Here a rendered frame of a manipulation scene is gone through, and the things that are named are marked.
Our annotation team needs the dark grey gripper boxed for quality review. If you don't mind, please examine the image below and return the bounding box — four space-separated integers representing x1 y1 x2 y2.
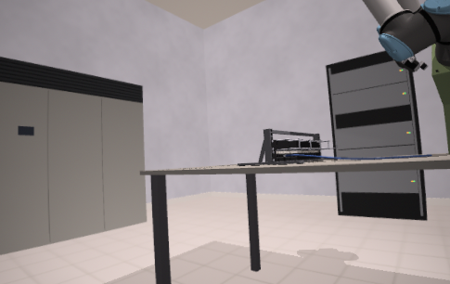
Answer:
394 56 428 72

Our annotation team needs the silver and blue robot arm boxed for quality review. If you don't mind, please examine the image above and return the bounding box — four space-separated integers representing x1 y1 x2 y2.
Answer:
363 0 450 67

